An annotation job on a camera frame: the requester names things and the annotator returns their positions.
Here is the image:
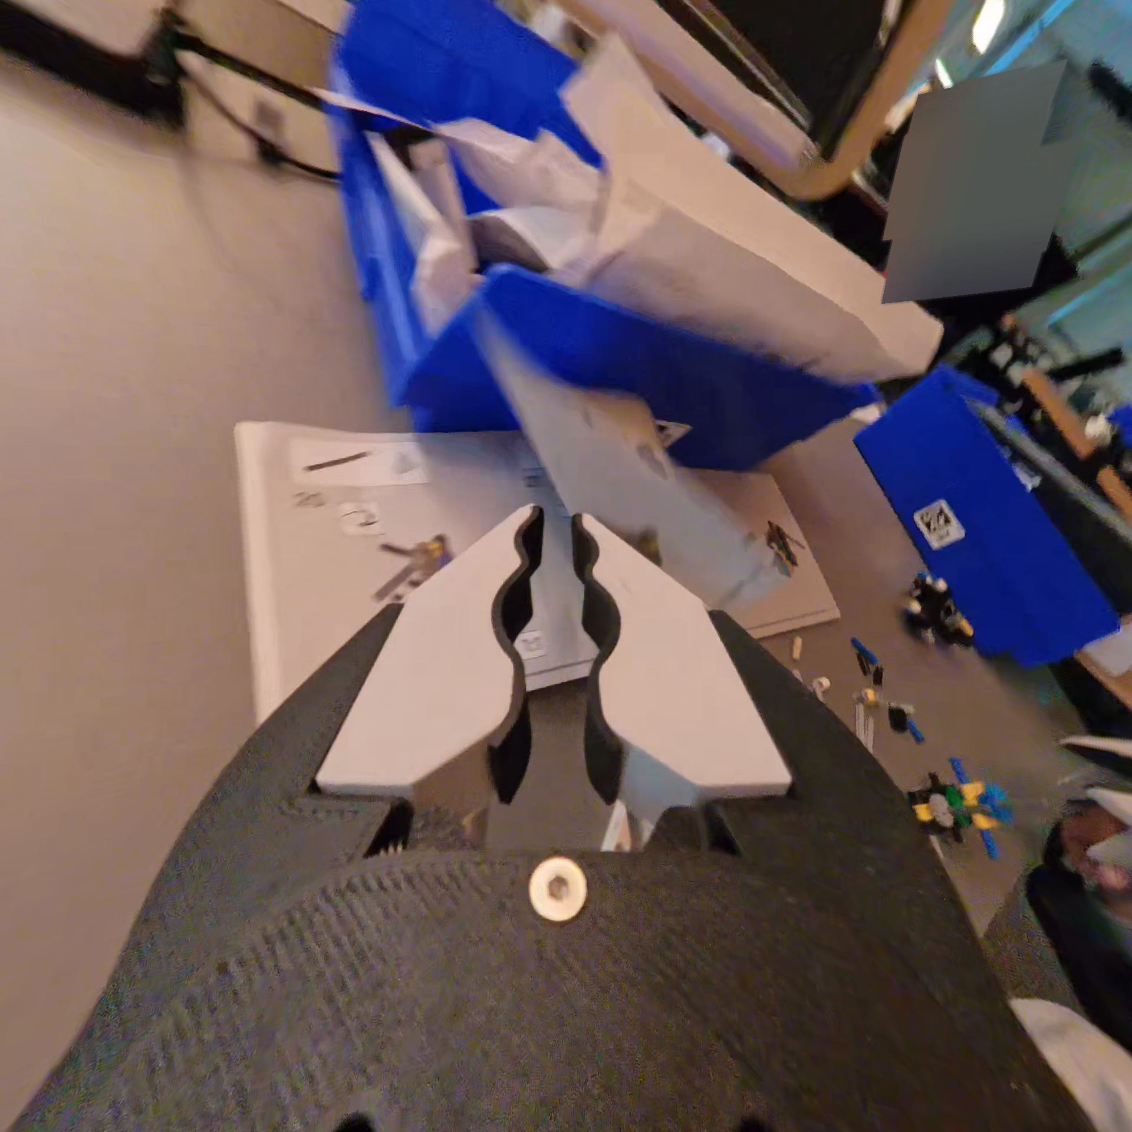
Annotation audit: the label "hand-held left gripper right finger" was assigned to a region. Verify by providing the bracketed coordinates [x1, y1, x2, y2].
[571, 512, 794, 828]

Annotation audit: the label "black lego assembly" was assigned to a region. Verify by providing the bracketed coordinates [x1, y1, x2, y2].
[902, 571, 977, 648]

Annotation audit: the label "crumpled white paper bags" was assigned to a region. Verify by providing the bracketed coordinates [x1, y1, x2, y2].
[367, 36, 945, 384]

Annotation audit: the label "lego instruction booklet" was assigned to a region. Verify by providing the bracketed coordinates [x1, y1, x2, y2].
[234, 312, 841, 724]

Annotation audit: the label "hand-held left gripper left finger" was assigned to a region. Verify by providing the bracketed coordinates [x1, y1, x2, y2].
[316, 505, 546, 807]

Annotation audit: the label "curved wooden edged table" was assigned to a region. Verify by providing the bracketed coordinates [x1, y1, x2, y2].
[565, 0, 960, 202]

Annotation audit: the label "black stand base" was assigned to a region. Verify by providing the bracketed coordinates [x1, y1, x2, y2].
[0, 14, 187, 123]

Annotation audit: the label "lego gear assembly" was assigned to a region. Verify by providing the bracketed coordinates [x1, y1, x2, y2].
[907, 754, 1015, 860]

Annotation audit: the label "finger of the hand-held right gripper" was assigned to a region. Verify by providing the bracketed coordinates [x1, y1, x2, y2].
[1058, 732, 1132, 773]
[1066, 786, 1132, 828]

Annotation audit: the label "large blue plastic bin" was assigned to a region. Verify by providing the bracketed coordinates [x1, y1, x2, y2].
[329, 0, 886, 473]

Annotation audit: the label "person's right hand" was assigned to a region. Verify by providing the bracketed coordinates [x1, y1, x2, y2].
[1053, 809, 1132, 896]

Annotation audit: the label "blue bin with square tag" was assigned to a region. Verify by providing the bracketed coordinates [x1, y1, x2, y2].
[851, 365, 1125, 671]

